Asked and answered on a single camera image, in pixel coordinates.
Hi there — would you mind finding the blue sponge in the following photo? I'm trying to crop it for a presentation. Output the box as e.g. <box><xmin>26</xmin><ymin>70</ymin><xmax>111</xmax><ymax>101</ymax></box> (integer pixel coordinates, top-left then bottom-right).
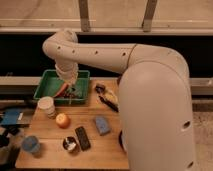
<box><xmin>95</xmin><ymin>116</ymin><xmax>111</xmax><ymax>136</ymax></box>

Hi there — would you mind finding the dark grape bunch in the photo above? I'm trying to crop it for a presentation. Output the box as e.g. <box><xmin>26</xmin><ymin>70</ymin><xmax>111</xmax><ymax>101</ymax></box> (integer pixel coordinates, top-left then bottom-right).
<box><xmin>62</xmin><ymin>90</ymin><xmax>81</xmax><ymax>99</ymax></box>

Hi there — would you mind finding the left metal frame post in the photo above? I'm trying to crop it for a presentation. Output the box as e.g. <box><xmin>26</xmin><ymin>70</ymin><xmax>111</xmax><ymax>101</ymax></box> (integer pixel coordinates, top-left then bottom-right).
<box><xmin>78</xmin><ymin>0</ymin><xmax>90</xmax><ymax>32</ymax></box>

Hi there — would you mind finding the blue plastic cup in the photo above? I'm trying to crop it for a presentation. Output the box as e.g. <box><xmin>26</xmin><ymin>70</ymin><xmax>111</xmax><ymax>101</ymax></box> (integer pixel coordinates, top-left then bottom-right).
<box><xmin>21</xmin><ymin>136</ymin><xmax>40</xmax><ymax>154</ymax></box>

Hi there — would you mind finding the blue box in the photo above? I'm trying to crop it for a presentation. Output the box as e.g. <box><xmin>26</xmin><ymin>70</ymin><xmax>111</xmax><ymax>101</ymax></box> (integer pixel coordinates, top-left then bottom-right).
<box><xmin>0</xmin><ymin>109</ymin><xmax>23</xmax><ymax>126</ymax></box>

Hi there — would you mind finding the stack of white cups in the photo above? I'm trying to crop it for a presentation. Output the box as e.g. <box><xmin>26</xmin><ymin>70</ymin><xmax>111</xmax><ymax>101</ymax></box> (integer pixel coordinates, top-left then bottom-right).
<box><xmin>37</xmin><ymin>96</ymin><xmax>56</xmax><ymax>118</ymax></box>

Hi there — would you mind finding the green plastic tray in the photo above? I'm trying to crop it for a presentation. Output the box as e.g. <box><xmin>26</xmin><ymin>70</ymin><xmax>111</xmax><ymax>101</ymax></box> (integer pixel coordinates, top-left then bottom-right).
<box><xmin>34</xmin><ymin>69</ymin><xmax>90</xmax><ymax>105</ymax></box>

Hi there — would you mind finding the metal cup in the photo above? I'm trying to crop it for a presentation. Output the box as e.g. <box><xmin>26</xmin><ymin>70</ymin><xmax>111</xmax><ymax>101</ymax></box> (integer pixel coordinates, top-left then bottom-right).
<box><xmin>62</xmin><ymin>136</ymin><xmax>77</xmax><ymax>153</ymax></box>

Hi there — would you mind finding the right metal frame post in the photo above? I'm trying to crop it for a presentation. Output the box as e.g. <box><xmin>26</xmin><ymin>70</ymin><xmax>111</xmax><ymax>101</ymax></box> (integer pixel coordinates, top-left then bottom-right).
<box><xmin>142</xmin><ymin>0</ymin><xmax>157</xmax><ymax>32</ymax></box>

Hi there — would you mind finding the metal frame post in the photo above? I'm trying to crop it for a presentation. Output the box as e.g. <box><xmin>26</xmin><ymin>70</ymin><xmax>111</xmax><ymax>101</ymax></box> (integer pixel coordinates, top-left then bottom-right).
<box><xmin>142</xmin><ymin>0</ymin><xmax>157</xmax><ymax>32</ymax></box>
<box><xmin>78</xmin><ymin>0</ymin><xmax>90</xmax><ymax>32</ymax></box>

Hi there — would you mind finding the black handled brush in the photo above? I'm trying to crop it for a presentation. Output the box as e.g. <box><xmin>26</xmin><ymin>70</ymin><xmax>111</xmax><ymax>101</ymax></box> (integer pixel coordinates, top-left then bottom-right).
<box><xmin>99</xmin><ymin>96</ymin><xmax>119</xmax><ymax>112</ymax></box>

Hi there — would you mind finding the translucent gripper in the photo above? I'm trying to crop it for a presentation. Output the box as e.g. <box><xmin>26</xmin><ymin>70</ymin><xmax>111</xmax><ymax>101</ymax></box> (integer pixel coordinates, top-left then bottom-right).
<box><xmin>60</xmin><ymin>70</ymin><xmax>78</xmax><ymax>86</ymax></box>

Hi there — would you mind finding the small dark round object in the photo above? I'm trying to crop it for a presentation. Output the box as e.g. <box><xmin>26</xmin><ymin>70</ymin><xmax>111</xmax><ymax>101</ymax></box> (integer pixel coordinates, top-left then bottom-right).
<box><xmin>95</xmin><ymin>84</ymin><xmax>106</xmax><ymax>93</ymax></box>

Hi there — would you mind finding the black remote control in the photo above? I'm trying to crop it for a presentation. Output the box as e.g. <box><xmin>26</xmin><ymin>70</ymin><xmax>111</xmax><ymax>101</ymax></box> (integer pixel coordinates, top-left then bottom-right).
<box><xmin>75</xmin><ymin>126</ymin><xmax>91</xmax><ymax>151</ymax></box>

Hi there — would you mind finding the orange fruit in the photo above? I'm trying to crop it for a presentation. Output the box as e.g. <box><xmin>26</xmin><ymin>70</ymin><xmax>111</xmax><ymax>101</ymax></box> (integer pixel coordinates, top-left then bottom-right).
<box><xmin>55</xmin><ymin>113</ymin><xmax>70</xmax><ymax>129</ymax></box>

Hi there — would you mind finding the red bowl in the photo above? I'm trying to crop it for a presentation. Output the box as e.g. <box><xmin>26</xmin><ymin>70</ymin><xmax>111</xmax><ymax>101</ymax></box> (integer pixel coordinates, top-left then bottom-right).
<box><xmin>118</xmin><ymin>131</ymin><xmax>125</xmax><ymax>151</ymax></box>

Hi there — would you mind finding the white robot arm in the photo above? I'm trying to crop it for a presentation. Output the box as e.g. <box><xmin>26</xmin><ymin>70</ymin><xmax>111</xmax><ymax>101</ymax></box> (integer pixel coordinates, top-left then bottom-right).
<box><xmin>43</xmin><ymin>29</ymin><xmax>196</xmax><ymax>171</ymax></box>

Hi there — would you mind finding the orange carrot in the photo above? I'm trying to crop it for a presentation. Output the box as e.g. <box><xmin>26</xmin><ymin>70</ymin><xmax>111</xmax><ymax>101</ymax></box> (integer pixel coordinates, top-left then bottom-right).
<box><xmin>53</xmin><ymin>83</ymin><xmax>68</xmax><ymax>98</ymax></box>

